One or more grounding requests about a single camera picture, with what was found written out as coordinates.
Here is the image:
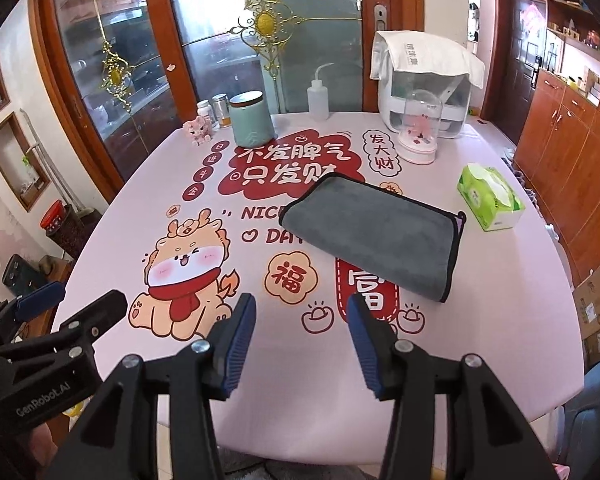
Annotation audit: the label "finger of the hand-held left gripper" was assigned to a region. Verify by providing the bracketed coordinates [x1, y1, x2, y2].
[9, 281, 67, 322]
[0, 289, 129, 361]

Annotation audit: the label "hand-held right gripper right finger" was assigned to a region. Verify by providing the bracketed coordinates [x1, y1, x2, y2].
[346, 293, 552, 480]

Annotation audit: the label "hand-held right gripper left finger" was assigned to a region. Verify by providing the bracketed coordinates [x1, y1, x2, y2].
[55, 292, 258, 480]

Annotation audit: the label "grey towel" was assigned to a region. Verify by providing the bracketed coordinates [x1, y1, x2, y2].
[278, 172, 467, 304]

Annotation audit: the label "red lidded jar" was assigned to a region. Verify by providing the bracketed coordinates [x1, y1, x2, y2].
[39, 199, 67, 234]

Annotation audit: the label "pink printed tablecloth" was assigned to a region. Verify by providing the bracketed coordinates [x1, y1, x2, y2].
[50, 110, 587, 467]

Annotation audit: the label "green tissue pack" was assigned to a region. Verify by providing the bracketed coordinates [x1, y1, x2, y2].
[456, 163, 526, 232]

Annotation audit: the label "pink block toy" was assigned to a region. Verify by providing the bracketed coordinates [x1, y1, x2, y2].
[182, 114, 216, 146]

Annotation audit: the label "teal canister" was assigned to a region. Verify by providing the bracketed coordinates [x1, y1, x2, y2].
[228, 90, 276, 148]

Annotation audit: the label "glass dome ornament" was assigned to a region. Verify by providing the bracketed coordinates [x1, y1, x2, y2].
[397, 89, 442, 165]

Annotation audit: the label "amber glass jar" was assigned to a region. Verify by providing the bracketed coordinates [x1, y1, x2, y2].
[211, 93, 231, 129]

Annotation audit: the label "person's leg in jeans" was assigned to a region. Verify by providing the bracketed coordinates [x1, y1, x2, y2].
[555, 354, 600, 480]

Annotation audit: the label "clear squeeze bottle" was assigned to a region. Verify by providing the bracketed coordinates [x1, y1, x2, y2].
[307, 63, 342, 121]

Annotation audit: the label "white countertop appliance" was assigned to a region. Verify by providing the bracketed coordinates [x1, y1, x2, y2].
[377, 67, 472, 139]

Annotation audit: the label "glass sliding doors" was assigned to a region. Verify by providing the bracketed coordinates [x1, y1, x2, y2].
[29, 0, 427, 202]

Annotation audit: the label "wooden cabinet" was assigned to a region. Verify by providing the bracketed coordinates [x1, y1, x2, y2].
[511, 0, 600, 288]

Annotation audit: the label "white cloth cover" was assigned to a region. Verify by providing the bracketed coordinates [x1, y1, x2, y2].
[369, 29, 486, 90]

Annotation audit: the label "dark brown door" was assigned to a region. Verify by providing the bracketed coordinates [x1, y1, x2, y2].
[494, 0, 549, 132]

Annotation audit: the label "wooden wall niche frame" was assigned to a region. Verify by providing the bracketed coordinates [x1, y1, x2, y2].
[0, 111, 39, 212]

